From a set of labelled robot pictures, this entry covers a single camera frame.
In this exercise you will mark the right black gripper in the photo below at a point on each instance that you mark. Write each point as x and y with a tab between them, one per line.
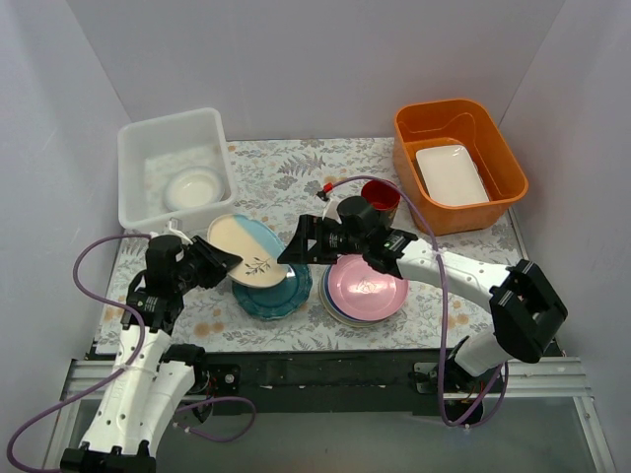
317	238

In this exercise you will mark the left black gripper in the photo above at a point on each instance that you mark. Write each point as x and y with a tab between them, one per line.
200	263

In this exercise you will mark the cream blue leaf plate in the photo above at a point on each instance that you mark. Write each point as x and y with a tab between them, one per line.
255	244

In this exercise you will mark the teal scalloped plate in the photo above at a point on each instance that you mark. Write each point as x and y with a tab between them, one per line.
279	301

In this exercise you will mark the white deep round plate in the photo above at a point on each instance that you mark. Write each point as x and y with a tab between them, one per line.
193	187

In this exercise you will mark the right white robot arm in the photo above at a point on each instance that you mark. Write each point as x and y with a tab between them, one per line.
526	311

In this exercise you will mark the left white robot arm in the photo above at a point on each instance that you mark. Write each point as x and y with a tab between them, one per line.
152	374

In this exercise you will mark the white translucent plastic bin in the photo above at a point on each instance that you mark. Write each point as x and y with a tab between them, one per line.
151	152

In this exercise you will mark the orange plastic bin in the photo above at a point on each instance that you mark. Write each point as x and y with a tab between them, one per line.
456	122

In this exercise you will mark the pink round plate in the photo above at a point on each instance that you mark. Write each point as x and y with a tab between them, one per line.
361	292

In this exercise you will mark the red black cup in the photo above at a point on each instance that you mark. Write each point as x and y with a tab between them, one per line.
383	198

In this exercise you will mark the white rectangular plate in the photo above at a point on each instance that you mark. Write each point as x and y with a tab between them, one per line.
451	176

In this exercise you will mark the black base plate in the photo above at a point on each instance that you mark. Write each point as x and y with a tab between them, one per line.
311	382

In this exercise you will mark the aluminium rail frame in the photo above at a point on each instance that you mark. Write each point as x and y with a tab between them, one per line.
553	377

